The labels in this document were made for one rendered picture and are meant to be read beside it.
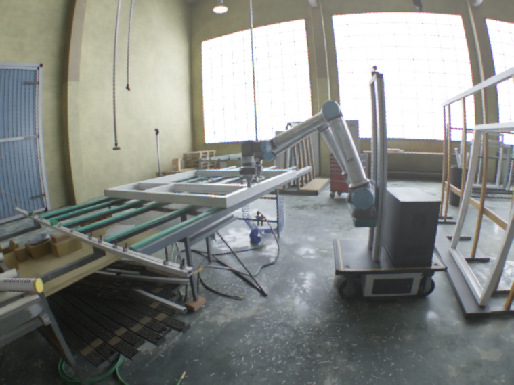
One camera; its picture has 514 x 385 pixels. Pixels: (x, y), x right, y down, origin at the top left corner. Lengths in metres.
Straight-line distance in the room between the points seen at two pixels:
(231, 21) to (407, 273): 11.48
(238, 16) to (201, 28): 1.91
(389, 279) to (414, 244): 0.33
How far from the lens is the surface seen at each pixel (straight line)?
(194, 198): 1.86
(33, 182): 7.71
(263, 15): 11.61
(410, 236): 2.11
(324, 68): 9.65
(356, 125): 9.14
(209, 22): 12.86
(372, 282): 2.12
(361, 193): 1.69
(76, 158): 7.87
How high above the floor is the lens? 1.28
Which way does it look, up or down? 11 degrees down
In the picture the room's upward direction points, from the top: 3 degrees counter-clockwise
